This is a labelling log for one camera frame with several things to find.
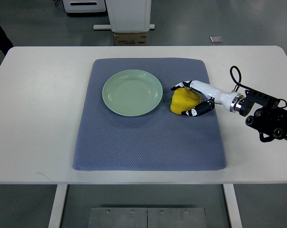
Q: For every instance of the right white table leg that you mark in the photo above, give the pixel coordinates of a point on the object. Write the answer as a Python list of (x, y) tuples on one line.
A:
[(232, 206)]

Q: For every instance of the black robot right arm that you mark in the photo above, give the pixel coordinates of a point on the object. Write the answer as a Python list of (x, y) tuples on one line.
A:
[(263, 114)]

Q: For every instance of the blue textured cloth mat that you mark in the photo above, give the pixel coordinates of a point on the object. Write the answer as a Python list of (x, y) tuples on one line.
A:
[(157, 141)]

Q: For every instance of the left white table leg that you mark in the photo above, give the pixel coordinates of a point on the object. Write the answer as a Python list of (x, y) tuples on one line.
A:
[(58, 206)]

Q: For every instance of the light green ceramic plate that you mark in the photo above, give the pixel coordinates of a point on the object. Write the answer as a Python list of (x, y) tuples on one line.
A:
[(132, 93)]

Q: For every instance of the yellow bell pepper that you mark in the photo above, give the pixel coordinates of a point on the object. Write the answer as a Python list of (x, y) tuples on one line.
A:
[(183, 100)]

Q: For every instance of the white pedestal column base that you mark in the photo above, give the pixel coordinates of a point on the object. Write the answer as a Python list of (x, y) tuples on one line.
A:
[(128, 16)]

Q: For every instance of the small grey floor plate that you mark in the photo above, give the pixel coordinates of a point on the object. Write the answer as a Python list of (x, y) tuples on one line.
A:
[(216, 39)]

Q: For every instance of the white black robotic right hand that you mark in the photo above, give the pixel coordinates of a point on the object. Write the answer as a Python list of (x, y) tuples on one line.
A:
[(210, 97)]

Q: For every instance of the white table leg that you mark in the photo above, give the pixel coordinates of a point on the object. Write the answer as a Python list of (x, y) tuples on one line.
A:
[(58, 206), (232, 206)]

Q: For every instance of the brown cardboard box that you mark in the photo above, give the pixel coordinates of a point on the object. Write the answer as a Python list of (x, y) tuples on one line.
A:
[(130, 39)]

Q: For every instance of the grey metal base plate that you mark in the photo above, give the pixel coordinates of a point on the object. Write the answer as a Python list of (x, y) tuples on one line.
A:
[(142, 217)]

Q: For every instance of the white machine with slot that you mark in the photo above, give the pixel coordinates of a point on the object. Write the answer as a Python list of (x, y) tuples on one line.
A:
[(84, 6)]

